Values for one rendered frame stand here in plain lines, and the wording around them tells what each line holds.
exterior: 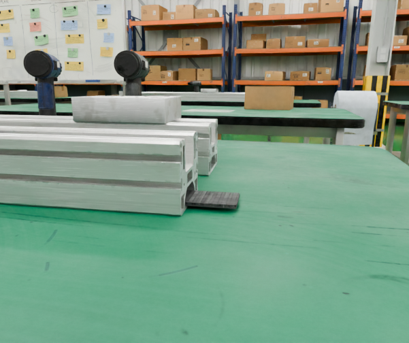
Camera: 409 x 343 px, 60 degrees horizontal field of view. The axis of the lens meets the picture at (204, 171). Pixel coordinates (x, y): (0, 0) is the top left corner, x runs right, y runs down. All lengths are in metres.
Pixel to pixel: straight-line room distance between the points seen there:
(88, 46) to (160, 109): 3.20
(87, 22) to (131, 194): 3.42
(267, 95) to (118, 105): 1.86
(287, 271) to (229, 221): 0.11
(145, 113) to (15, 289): 0.36
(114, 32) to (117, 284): 3.42
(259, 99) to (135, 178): 2.04
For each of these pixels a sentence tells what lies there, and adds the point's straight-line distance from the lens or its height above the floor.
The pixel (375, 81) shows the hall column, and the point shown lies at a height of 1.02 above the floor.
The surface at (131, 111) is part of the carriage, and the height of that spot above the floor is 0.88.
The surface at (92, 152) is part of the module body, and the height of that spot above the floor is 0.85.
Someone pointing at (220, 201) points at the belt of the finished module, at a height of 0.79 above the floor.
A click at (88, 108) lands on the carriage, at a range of 0.62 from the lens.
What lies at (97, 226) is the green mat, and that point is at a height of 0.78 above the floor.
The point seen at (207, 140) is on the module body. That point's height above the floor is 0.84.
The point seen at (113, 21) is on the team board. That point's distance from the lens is 3.65.
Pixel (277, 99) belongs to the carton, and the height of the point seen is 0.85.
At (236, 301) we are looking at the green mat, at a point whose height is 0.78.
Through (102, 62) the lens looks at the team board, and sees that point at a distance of 3.68.
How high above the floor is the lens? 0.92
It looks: 13 degrees down
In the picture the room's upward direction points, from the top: straight up
